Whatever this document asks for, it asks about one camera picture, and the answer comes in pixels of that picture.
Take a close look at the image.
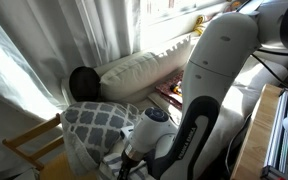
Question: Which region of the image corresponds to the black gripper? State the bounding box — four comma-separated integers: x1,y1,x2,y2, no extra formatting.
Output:
116,156,134,180

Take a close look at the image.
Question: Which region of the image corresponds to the blue white striped towel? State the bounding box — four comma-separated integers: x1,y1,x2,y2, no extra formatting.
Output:
98,152,156,180

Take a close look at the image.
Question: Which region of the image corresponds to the wooden chair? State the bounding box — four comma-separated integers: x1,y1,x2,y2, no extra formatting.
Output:
2,113,98,180

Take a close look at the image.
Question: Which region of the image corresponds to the grey white lattice pillow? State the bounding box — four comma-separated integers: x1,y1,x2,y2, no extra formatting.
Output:
59,101,142,176

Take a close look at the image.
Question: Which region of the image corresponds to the red floral folded cloth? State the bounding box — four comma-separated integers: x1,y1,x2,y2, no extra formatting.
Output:
154,69,185,111

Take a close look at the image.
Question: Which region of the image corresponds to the black round cushion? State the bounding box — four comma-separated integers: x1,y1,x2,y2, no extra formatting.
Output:
68,65,102,103

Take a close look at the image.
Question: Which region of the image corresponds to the cream rectangular pillow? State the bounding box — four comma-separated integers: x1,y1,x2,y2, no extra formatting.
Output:
98,33,193,103

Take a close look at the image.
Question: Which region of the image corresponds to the light wooden table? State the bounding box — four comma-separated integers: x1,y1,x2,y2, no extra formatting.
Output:
230,83,288,180

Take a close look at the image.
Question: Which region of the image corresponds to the beige fabric sofa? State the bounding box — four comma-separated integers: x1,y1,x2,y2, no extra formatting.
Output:
60,29,288,180

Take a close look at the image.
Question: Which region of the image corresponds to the white curtain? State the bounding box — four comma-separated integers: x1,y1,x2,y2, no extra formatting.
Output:
0,0,142,174

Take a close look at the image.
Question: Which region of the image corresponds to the colourful printed cushion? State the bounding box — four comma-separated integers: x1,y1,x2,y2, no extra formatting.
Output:
193,14,207,36

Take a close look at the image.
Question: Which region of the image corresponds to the grey cable beside table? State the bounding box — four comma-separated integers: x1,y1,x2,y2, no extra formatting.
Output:
224,113,252,168

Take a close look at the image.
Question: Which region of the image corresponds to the aluminium rail frame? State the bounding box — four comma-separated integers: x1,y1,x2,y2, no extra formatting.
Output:
260,89,288,180

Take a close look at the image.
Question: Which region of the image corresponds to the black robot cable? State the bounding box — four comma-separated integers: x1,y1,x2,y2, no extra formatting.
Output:
250,48,288,88

